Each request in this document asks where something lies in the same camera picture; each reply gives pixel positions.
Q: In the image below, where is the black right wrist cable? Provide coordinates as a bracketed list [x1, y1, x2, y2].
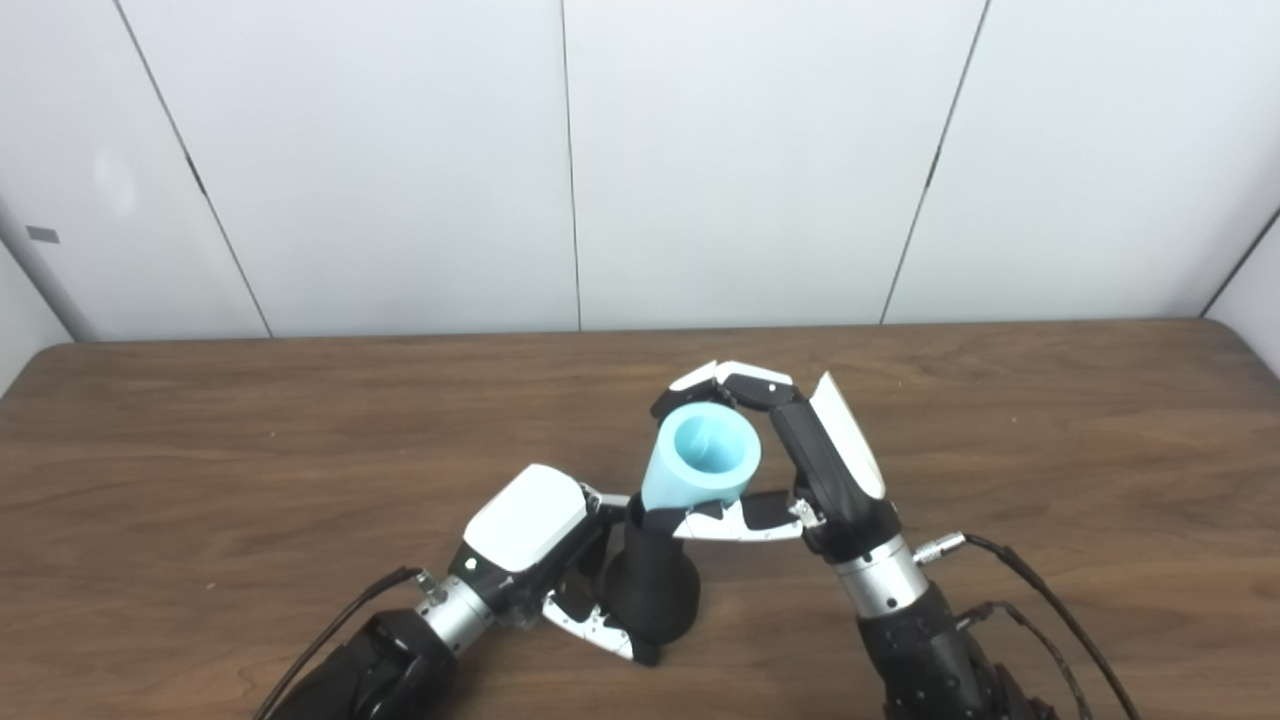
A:
[912, 532, 1141, 720]

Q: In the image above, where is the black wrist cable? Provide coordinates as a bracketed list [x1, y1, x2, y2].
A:
[250, 566, 428, 720]
[912, 532, 1141, 720]

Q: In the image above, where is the black funnel-shaped nozzle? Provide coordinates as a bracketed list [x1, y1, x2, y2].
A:
[603, 495, 701, 646]

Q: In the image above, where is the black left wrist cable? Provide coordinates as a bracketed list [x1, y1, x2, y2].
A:
[250, 566, 428, 720]

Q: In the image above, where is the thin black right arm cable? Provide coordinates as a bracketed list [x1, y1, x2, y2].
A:
[955, 600, 1093, 720]

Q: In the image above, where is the light blue cylinder cup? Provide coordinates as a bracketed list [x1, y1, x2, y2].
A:
[640, 402, 763, 511]

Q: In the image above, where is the black and white right hand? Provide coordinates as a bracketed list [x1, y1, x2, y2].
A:
[650, 360, 901, 561]

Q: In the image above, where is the black and white left hand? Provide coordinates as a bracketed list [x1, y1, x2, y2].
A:
[447, 463, 661, 667]

